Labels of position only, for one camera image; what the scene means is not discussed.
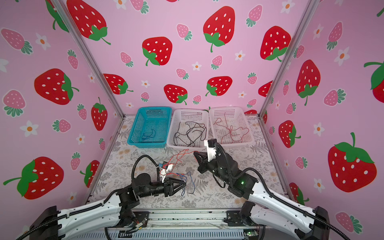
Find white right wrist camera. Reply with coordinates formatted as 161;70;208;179
204;139;217;162

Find white right plastic basket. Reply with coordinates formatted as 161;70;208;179
209;107;255;148

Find left aluminium corner post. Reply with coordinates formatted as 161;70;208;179
53;0;125;119

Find red blue black cables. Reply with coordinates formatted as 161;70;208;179
161;148;199;197

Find right aluminium corner post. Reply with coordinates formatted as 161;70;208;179
259;0;320;119

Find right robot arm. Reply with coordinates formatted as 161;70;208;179
194;139;348;240

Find white plastic basket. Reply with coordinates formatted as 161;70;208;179
167;109;210;151
209;107;255;148

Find aluminium corner post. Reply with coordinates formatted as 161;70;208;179
53;0;125;119
259;0;320;119

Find white middle plastic basket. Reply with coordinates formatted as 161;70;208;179
167;109;210;151

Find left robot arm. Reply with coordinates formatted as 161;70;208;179
18;155;186;240

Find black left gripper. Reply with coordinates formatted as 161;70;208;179
139;176;186;200

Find teal plastic basket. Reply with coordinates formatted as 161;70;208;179
127;107;172;149

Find floral table mat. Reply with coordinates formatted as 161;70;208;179
89;115;286;210

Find thin blue cable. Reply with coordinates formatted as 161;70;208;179
140;128;157;141

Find thin black cable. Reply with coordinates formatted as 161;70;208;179
191;124;208;147
176;119;208;146
173;120;199;147

